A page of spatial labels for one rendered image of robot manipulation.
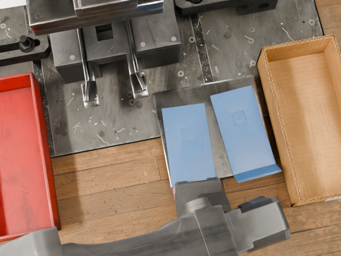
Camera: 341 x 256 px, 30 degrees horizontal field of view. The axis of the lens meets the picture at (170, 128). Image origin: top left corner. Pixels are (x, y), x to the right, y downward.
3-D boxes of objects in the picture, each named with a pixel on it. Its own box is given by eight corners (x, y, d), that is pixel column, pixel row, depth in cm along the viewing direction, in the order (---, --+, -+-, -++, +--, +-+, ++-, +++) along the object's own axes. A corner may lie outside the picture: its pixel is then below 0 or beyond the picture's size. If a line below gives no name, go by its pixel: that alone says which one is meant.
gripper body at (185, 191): (219, 174, 90) (227, 193, 83) (226, 241, 93) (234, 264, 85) (173, 181, 90) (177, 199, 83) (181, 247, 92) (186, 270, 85)
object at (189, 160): (174, 202, 100) (174, 199, 97) (161, 109, 104) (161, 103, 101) (218, 196, 100) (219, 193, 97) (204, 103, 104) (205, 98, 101)
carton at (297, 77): (290, 209, 102) (299, 201, 95) (255, 64, 109) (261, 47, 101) (367, 193, 103) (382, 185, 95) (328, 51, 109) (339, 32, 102)
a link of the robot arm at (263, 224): (268, 186, 85) (273, 171, 73) (292, 247, 83) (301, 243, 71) (186, 214, 85) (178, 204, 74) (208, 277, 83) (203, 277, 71)
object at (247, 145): (236, 186, 100) (238, 183, 97) (210, 96, 104) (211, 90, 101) (278, 174, 101) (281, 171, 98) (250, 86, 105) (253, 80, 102)
